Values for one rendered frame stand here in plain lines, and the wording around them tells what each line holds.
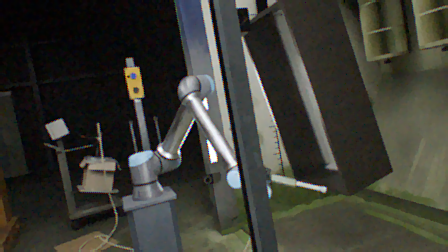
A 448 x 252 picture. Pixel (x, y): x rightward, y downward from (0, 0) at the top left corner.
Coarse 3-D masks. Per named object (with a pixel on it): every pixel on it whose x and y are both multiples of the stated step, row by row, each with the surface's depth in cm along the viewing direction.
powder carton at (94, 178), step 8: (88, 160) 397; (96, 160) 400; (104, 160) 404; (112, 160) 409; (88, 168) 398; (96, 168) 396; (112, 168) 404; (88, 176) 398; (96, 176) 401; (104, 176) 405; (112, 176) 410; (88, 184) 398; (96, 184) 401; (104, 184) 405; (112, 184) 409
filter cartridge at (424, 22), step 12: (420, 0) 243; (432, 0) 236; (444, 0) 234; (420, 12) 245; (432, 12) 238; (444, 12) 234; (420, 24) 247; (432, 24) 238; (444, 24) 236; (420, 36) 250; (432, 36) 240; (444, 36) 235; (420, 48) 252; (444, 48) 247
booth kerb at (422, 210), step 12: (360, 192) 312; (372, 192) 297; (384, 192) 284; (384, 204) 285; (396, 204) 273; (408, 204) 261; (420, 204) 250; (420, 216) 252; (432, 216) 242; (444, 216) 233
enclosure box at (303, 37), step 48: (288, 0) 189; (336, 0) 199; (288, 48) 257; (336, 48) 199; (288, 96) 257; (336, 96) 199; (288, 144) 257; (336, 144) 199; (384, 144) 211; (336, 192) 214
